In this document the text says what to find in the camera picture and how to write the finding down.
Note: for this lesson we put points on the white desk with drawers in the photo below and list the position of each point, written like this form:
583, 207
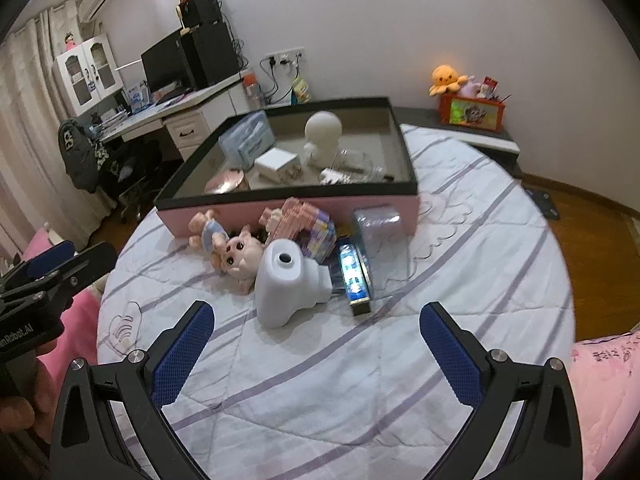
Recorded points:
190, 130

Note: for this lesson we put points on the blue green rectangular box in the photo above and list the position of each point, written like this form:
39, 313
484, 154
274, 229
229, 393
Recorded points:
352, 270

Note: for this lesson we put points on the clear plastic packet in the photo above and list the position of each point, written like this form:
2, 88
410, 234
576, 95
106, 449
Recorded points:
355, 165

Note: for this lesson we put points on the pink building block toy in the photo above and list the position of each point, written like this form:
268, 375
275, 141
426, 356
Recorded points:
300, 225

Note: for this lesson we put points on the white wall socket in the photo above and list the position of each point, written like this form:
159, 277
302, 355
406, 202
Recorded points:
285, 56

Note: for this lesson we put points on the orange octopus plush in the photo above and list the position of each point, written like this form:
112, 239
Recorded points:
447, 79

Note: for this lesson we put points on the black white jacket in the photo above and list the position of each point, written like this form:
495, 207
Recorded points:
75, 150

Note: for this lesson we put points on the red capped water bottle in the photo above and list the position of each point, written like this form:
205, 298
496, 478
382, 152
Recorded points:
252, 90

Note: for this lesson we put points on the white round-headed figure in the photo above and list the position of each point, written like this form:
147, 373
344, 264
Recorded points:
322, 130

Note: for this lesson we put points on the pink printed pillow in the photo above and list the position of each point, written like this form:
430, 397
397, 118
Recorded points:
610, 400

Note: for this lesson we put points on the black topped low cabinet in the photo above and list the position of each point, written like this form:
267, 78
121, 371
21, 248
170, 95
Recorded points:
475, 135

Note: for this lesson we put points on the pink book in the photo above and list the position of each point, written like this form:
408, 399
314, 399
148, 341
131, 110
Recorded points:
170, 97

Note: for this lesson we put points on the cream curtain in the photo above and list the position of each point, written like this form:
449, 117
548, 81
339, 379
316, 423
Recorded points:
25, 135

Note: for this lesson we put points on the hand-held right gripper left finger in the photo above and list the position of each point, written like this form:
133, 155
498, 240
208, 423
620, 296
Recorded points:
185, 355

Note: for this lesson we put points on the black office chair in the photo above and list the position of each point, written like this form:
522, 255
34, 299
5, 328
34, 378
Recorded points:
130, 175

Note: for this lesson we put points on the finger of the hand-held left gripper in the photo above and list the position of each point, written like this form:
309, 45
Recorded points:
47, 260
90, 265

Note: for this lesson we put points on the pink blanket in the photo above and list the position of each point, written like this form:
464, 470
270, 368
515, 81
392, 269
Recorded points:
82, 325

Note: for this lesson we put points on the pink plush toy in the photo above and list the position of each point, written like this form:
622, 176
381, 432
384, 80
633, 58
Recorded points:
472, 87

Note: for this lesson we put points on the white humidifier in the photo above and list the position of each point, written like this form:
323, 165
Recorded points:
285, 290

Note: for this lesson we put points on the blue white carton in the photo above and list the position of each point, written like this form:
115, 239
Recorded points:
139, 97

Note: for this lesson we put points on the rose gold cylinder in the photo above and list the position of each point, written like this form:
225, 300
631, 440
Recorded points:
227, 182

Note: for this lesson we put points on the small black speaker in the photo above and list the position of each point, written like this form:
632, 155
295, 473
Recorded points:
202, 10

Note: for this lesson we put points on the colourful snack bag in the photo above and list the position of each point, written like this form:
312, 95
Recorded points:
301, 91

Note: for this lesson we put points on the small doll figure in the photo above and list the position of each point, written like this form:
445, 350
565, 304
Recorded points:
71, 42

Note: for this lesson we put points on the pink black-rimmed storage box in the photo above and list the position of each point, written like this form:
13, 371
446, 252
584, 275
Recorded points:
300, 212

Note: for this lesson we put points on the black computer monitor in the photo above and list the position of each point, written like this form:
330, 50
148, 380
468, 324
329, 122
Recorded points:
162, 65

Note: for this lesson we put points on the stack of papers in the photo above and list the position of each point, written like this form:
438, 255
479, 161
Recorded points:
110, 120

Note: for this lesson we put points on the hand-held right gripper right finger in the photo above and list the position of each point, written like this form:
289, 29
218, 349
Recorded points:
450, 355

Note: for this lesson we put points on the orange picture box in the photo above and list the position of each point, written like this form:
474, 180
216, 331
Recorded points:
472, 112

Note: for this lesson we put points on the person's left hand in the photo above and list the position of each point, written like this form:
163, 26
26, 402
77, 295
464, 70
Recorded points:
45, 385

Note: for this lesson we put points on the black computer tower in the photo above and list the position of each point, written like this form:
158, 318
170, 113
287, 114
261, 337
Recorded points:
210, 55

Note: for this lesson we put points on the grey floor scale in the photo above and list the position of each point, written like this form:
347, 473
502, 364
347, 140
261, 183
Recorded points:
542, 202

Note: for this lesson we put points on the clear purple box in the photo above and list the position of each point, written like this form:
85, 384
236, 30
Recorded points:
377, 227

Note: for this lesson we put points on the white glass-door cabinet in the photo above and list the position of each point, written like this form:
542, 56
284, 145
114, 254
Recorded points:
90, 75

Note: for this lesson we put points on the pink big-headed doll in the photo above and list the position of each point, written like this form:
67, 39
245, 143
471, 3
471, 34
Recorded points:
240, 255

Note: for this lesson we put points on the small white pink box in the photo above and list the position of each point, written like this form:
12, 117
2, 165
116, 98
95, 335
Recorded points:
275, 162

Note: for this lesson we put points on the clear plastic box blue contents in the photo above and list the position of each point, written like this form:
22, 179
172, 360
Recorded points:
247, 140

